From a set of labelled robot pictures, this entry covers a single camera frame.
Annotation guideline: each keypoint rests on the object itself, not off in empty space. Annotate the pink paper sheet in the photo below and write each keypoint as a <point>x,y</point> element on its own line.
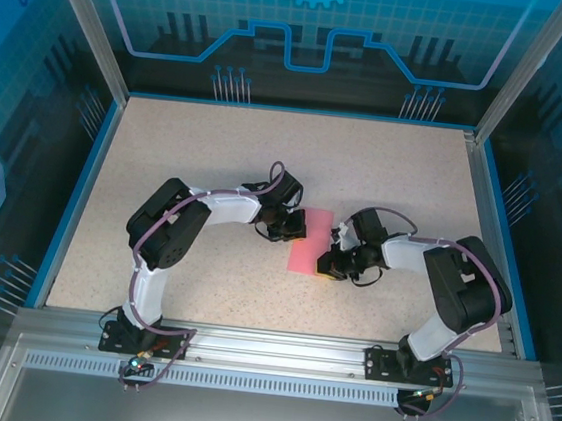
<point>309,256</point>

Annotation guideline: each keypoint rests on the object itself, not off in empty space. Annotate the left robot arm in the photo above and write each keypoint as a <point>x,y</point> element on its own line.
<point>168,229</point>

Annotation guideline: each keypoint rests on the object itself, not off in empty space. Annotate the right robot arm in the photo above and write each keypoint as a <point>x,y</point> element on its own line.
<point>463,290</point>

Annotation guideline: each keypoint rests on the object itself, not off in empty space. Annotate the small connector with green light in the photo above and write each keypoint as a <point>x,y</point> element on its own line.
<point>138,364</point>
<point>426,394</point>

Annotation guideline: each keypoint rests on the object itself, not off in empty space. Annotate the blue table edge border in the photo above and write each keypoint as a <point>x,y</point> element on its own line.
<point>79,199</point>

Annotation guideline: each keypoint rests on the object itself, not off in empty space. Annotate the white right camera mount bracket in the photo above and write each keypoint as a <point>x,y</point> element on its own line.
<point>341,236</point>

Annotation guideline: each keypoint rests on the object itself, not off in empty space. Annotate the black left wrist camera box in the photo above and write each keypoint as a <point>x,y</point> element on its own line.
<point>288,187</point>

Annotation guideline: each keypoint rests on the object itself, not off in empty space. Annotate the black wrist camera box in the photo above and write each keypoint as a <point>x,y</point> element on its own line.
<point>369,224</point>
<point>288,187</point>

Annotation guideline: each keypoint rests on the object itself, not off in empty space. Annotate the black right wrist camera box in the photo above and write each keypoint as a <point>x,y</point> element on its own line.
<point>369,224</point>

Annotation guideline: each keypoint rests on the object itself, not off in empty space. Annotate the long aluminium mounting rail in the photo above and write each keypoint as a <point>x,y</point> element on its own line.
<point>276,351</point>

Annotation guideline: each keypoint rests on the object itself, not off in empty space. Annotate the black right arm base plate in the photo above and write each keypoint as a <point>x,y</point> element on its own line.
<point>378,364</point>

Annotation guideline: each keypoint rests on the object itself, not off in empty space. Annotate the aluminium side rail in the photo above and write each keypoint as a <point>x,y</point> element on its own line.
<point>491,232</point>

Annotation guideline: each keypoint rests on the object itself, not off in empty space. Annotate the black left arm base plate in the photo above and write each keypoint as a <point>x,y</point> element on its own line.
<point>114,336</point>

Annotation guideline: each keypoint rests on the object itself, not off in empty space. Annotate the aluminium frame post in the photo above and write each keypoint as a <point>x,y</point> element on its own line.
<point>90,24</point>
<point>518,69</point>

